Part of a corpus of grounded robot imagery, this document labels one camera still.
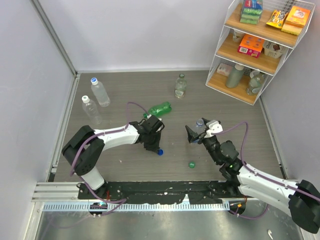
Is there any pepsi bottle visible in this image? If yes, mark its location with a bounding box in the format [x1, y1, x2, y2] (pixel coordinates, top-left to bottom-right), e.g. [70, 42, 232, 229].
[191, 118, 206, 142]

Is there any green sponge pack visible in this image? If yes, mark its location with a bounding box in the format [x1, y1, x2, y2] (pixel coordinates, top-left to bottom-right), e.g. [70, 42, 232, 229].
[239, 0, 263, 25]

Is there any yellow snack bag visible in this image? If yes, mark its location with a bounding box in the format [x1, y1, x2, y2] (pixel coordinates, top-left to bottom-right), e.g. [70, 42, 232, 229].
[266, 10, 289, 29]

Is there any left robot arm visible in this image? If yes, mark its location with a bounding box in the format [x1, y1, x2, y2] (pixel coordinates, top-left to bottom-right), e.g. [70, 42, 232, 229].
[61, 115, 165, 199]

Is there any white cup on shelf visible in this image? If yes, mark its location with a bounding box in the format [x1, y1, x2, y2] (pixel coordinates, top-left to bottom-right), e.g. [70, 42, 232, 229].
[232, 29, 245, 43]

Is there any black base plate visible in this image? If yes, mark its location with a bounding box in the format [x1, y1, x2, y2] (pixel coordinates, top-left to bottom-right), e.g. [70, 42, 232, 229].
[77, 180, 256, 205]

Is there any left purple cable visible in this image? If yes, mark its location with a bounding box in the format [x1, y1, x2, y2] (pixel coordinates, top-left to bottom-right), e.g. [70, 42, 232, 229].
[69, 101, 153, 218]

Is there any green plastic bottle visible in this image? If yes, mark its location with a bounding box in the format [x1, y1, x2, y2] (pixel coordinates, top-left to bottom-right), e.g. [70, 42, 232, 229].
[143, 101, 172, 119]

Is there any pink white packet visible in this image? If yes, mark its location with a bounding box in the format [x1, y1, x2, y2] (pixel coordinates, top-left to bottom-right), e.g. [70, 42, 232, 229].
[216, 62, 233, 77]

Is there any clear glass bottle green cap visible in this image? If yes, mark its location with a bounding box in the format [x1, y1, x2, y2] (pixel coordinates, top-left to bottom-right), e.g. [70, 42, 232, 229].
[174, 73, 187, 99]

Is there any orange yellow box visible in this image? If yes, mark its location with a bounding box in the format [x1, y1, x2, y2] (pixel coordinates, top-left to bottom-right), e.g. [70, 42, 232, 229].
[281, 5, 311, 36]

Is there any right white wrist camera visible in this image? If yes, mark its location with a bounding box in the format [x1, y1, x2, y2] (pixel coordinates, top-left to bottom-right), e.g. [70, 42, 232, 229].
[204, 120, 223, 138]

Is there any clear bottle blue cap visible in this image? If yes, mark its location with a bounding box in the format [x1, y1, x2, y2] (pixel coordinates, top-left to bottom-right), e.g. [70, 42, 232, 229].
[90, 77, 111, 108]

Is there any white wire shelf rack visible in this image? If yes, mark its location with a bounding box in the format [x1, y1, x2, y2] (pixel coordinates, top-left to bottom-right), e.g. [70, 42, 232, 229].
[205, 0, 316, 106]

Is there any white bottle cap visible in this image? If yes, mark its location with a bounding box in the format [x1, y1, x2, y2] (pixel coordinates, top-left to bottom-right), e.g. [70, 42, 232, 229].
[81, 95, 90, 104]

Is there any grey green bottle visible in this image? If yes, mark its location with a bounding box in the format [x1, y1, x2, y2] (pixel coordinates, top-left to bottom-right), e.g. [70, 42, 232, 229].
[225, 63, 245, 88]

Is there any orange pink box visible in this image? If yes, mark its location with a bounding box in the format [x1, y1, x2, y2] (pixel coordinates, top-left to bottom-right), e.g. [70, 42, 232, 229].
[237, 34, 265, 58]

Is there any clear bottle on shelf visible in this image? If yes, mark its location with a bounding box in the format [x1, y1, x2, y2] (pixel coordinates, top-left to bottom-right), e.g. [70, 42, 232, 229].
[246, 70, 265, 96]

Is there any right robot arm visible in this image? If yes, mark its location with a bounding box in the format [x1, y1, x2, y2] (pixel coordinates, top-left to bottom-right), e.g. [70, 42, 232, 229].
[185, 119, 320, 234]

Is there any white cable duct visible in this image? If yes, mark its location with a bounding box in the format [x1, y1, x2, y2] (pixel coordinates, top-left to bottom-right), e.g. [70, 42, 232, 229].
[42, 200, 230, 212]

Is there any clear plastic bottle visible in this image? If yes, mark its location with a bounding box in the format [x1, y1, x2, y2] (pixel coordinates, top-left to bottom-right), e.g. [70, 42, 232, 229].
[82, 99, 103, 125]

